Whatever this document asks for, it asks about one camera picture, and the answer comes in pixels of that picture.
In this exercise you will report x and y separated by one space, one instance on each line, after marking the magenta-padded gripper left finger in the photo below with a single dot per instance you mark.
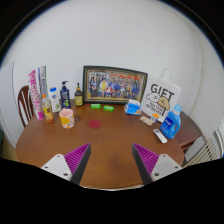
78 160

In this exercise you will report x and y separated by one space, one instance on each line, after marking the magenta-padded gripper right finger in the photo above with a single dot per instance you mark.
146 160

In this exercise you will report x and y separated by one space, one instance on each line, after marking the orange-capped juice bottle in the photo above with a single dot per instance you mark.
48 111

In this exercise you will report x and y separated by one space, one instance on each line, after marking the white remote control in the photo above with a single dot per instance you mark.
160 136

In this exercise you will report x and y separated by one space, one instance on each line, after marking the flat round red coaster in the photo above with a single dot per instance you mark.
94 124

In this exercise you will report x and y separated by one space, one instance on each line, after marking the small beige snack pack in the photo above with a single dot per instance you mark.
146 120

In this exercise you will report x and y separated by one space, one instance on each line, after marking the pink ceramic mug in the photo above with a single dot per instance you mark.
67 119

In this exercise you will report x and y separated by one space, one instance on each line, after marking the blue detergent bottle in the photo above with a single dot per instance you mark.
170 125

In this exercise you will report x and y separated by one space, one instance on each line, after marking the small orange and white box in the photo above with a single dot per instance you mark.
155 117

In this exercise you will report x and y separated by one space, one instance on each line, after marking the blue tissue pack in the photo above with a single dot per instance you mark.
133 108

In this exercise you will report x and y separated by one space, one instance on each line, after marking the white radiator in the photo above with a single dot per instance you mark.
206 151

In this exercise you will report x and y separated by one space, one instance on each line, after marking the amber pump bottle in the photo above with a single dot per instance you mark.
79 98

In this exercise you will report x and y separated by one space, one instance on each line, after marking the white lotion bottle blue cap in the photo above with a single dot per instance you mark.
54 101

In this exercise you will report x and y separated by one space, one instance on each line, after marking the dark blue pump shampoo bottle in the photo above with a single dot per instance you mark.
65 97

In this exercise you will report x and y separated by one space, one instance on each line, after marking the white paper gift bag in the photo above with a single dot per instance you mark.
161 96

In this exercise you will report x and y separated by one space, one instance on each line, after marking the brown wooden chair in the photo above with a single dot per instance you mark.
24 106

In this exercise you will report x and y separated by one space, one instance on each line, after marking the pink shuttlecock tube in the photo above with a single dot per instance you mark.
36 96

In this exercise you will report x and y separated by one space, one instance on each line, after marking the framed group photo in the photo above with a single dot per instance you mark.
115 85

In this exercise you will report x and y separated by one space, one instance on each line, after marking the white and blue shuttlecock tube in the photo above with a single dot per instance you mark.
43 80

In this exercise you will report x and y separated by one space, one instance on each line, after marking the white flat panel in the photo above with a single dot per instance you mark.
6 106

